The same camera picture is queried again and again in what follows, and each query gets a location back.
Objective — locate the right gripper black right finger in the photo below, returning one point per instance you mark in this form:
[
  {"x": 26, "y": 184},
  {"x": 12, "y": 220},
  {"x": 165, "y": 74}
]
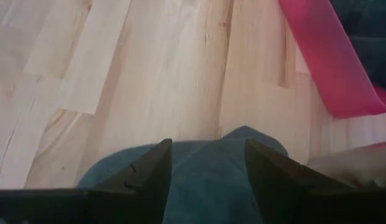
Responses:
[{"x": 271, "y": 180}]

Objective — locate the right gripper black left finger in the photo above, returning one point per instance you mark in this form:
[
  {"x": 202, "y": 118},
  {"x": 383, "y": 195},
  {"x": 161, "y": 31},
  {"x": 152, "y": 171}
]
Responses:
[{"x": 149, "y": 180}]

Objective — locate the dark green baseball cap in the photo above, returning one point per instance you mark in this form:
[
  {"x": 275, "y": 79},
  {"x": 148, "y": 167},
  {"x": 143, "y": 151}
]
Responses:
[
  {"x": 208, "y": 180},
  {"x": 367, "y": 37}
]

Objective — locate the red plastic bin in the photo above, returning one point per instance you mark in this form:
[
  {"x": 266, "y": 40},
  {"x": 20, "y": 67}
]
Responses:
[{"x": 330, "y": 62}]

